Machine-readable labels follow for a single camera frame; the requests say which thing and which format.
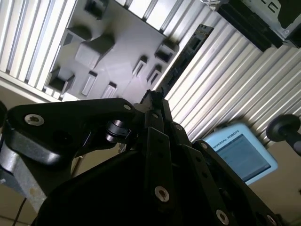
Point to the RAM stick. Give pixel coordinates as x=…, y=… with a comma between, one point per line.
x=188, y=53

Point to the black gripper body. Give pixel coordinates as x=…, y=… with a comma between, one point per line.
x=105, y=195

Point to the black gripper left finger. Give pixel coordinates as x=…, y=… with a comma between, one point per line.
x=70, y=122

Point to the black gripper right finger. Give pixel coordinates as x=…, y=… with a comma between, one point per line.
x=207, y=183

